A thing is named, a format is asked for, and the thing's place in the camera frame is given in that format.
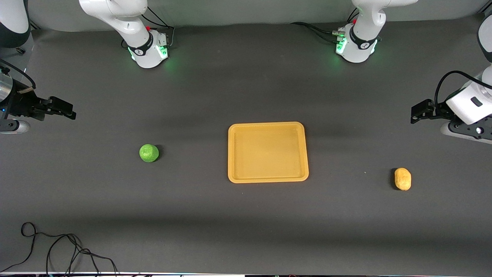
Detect yellow potato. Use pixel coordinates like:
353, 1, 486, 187
394, 168, 412, 191

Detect green apple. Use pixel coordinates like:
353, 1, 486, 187
139, 144, 160, 163

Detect yellow plastic tray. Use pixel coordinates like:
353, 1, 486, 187
228, 122, 309, 184

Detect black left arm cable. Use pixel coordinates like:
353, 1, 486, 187
434, 70, 485, 107

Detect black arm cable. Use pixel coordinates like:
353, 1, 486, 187
0, 58, 37, 93
434, 70, 485, 107

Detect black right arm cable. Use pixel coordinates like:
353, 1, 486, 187
0, 58, 37, 93

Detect thin black loose cable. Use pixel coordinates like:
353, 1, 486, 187
45, 233, 120, 277
0, 222, 83, 274

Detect black right base cables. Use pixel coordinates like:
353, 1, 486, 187
121, 6, 176, 50

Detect black base cables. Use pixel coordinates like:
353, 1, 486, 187
290, 8, 361, 43
121, 6, 176, 50

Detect black left base cables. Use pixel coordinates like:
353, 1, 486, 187
290, 8, 361, 43

